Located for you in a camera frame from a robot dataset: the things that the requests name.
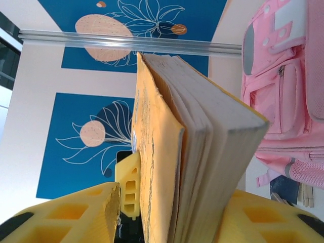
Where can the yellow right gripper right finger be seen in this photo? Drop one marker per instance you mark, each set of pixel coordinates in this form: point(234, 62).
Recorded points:
point(273, 225)

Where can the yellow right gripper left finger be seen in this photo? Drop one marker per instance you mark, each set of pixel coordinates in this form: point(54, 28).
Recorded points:
point(63, 222)

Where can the yellow paperback book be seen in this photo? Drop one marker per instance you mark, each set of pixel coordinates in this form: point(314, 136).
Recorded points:
point(164, 164)

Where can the navy book with yellow label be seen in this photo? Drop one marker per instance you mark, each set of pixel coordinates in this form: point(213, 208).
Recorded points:
point(283, 189)

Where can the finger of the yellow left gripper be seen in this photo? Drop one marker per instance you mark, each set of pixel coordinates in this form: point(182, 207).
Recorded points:
point(129, 182)

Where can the pink student backpack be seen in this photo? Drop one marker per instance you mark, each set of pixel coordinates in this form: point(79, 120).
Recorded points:
point(286, 88)

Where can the aluminium frame post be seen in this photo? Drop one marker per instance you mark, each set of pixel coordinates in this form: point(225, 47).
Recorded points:
point(126, 41)

